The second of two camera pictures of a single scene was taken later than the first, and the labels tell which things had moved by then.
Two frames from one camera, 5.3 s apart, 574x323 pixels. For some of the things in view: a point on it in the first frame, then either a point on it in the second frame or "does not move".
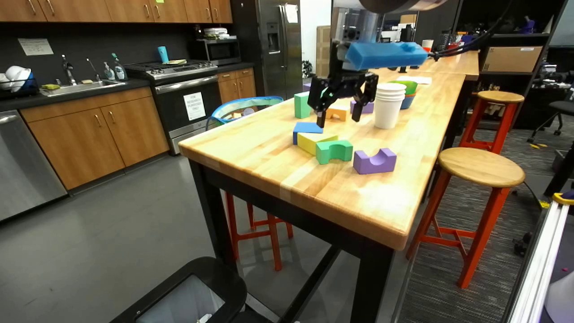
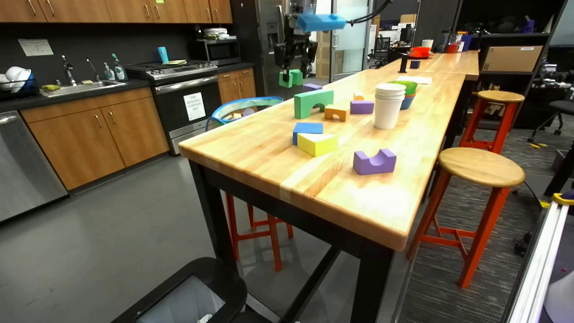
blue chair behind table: x=236 y=109 does not move
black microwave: x=211 y=51 does not move
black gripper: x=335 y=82 to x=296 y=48
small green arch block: x=331 y=150 to x=290 y=78
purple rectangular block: x=367 y=107 does not move
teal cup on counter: x=163 y=55 does not move
